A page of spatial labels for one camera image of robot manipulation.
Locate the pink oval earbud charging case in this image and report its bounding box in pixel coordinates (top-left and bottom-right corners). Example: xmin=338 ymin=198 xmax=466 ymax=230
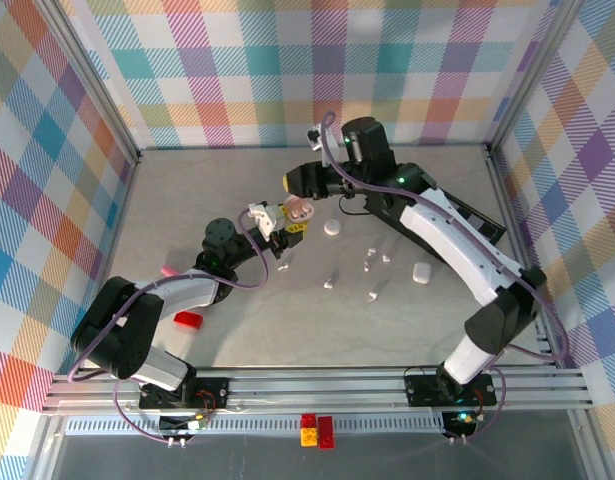
xmin=282 ymin=196 xmax=316 ymax=221

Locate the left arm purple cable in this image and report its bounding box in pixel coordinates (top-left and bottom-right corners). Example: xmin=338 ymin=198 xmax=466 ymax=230
xmin=66 ymin=207 xmax=268 ymax=444

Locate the slotted grey cable duct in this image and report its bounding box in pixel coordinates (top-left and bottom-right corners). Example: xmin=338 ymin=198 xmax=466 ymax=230
xmin=64 ymin=417 xmax=448 ymax=435

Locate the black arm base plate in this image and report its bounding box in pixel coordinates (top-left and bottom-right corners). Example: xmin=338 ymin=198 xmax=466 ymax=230
xmin=138 ymin=377 xmax=231 ymax=411
xmin=403 ymin=372 xmax=499 ymax=407

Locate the wide aluminium mounting rail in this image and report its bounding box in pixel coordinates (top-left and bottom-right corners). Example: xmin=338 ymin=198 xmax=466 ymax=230
xmin=41 ymin=366 xmax=596 ymax=416

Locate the long red toy brick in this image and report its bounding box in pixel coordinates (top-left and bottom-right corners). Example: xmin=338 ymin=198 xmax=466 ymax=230
xmin=316 ymin=415 xmax=337 ymax=450

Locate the aluminium side rail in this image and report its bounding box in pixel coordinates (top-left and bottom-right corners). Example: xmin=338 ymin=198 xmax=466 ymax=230
xmin=97 ymin=152 xmax=144 ymax=286
xmin=484 ymin=144 xmax=563 ymax=371

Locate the thin aluminium wall rail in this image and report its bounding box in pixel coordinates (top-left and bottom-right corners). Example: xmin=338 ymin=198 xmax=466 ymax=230
xmin=136 ymin=143 xmax=491 ymax=152

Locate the black controller board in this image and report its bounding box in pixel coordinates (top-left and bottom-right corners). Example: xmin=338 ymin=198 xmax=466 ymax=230
xmin=159 ymin=413 xmax=212 ymax=434
xmin=440 ymin=409 xmax=477 ymax=437

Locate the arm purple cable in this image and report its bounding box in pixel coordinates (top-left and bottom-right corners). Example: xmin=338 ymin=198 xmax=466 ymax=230
xmin=320 ymin=110 xmax=571 ymax=444
xmin=66 ymin=207 xmax=268 ymax=444

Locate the red plastic block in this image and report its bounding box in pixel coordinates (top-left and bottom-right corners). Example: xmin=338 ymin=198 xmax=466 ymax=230
xmin=174 ymin=311 xmax=204 ymax=331

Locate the black and white chessboard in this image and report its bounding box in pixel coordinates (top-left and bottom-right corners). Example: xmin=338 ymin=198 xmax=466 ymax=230
xmin=436 ymin=187 xmax=507 ymax=246

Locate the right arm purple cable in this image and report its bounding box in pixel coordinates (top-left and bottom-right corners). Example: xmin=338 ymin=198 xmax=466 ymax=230
xmin=320 ymin=110 xmax=571 ymax=444

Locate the aluminium frame post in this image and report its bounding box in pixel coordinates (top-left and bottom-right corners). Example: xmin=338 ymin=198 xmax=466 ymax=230
xmin=484 ymin=0 xmax=588 ymax=161
xmin=34 ymin=0 xmax=142 ymax=166

